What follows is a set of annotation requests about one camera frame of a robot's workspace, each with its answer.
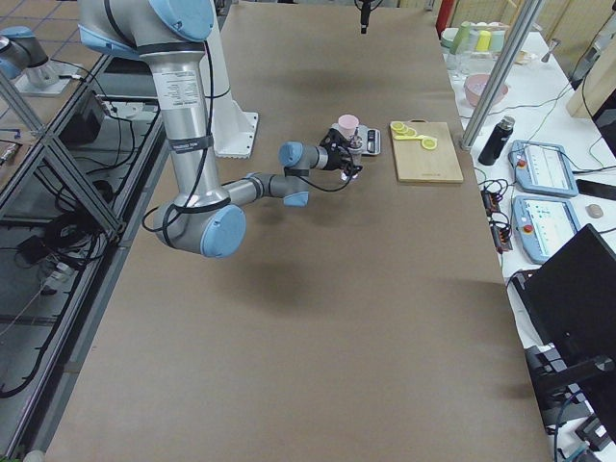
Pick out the pink plastic cup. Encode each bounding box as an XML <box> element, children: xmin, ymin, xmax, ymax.
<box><xmin>337</xmin><ymin>114</ymin><xmax>359</xmax><ymax>140</ymax></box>

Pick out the black smartphone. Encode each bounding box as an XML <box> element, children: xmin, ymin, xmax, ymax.
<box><xmin>576</xmin><ymin>179</ymin><xmax>616</xmax><ymax>200</ymax></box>

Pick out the near blue teach pendant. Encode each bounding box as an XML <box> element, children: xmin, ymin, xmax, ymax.
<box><xmin>512</xmin><ymin>194</ymin><xmax>581</xmax><ymax>265</ymax></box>

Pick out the blue teach pendant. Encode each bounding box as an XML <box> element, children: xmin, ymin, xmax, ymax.
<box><xmin>508</xmin><ymin>140</ymin><xmax>578</xmax><ymax>198</ymax></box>
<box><xmin>512</xmin><ymin>194</ymin><xmax>581</xmax><ymax>265</ymax></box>

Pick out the clear wine glass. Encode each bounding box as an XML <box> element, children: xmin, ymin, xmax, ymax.
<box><xmin>446</xmin><ymin>51</ymin><xmax>474</xmax><ymax>80</ymax></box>

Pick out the beige earbud case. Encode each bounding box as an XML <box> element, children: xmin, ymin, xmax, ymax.
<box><xmin>585</xmin><ymin>204</ymin><xmax>603</xmax><ymax>219</ymax></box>

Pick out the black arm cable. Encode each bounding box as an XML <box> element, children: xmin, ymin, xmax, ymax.
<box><xmin>142</xmin><ymin>40</ymin><xmax>360</xmax><ymax>235</ymax></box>

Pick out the far blue teach pendant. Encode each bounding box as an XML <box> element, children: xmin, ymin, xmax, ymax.
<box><xmin>508</xmin><ymin>140</ymin><xmax>578</xmax><ymax>198</ymax></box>

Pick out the black water bottle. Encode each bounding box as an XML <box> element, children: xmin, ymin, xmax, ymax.
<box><xmin>478</xmin><ymin>115</ymin><xmax>515</xmax><ymax>166</ymax></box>

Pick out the green plastic cup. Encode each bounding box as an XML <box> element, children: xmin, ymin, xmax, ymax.
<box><xmin>449</xmin><ymin>21</ymin><xmax>474</xmax><ymax>55</ymax></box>

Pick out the pink bowl with ice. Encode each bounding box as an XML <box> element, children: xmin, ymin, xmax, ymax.
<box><xmin>463</xmin><ymin>73</ymin><xmax>509</xmax><ymax>107</ymax></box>

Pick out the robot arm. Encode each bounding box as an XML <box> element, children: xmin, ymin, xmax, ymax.
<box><xmin>79</xmin><ymin>1</ymin><xmax>362</xmax><ymax>258</ymax></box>

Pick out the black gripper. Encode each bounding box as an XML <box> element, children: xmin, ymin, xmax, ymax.
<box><xmin>320</xmin><ymin>128</ymin><xmax>362</xmax><ymax>182</ymax></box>

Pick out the black laptop monitor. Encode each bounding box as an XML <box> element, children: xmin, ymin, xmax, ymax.
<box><xmin>514</xmin><ymin>224</ymin><xmax>615</xmax><ymax>428</ymax></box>

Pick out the bamboo cutting board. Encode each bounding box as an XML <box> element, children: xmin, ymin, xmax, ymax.
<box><xmin>390</xmin><ymin>120</ymin><xmax>464</xmax><ymax>184</ymax></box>

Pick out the glass sauce bottle steel cap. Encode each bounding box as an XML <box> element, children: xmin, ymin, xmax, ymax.
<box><xmin>348</xmin><ymin>134</ymin><xmax>363</xmax><ymax>167</ymax></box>

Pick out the aluminium frame post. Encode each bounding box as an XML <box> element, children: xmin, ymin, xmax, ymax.
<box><xmin>460</xmin><ymin>0</ymin><xmax>544</xmax><ymax>151</ymax></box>

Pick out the silver digital kitchen scale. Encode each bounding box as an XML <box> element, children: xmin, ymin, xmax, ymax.
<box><xmin>356</xmin><ymin>124</ymin><xmax>381</xmax><ymax>156</ymax></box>

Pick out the yellow plastic knife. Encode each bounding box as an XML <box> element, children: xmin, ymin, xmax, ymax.
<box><xmin>394</xmin><ymin>134</ymin><xmax>430</xmax><ymax>141</ymax></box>

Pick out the lemon slice far right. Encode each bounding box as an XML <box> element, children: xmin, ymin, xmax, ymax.
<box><xmin>422</xmin><ymin>139</ymin><xmax>438</xmax><ymax>150</ymax></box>

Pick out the yellow plastic cup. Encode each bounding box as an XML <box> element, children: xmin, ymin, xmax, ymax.
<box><xmin>475</xmin><ymin>30</ymin><xmax>492</xmax><ymax>52</ymax></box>

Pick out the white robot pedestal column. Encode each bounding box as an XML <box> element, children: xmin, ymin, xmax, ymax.
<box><xmin>200</xmin><ymin>1</ymin><xmax>259</xmax><ymax>159</ymax></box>

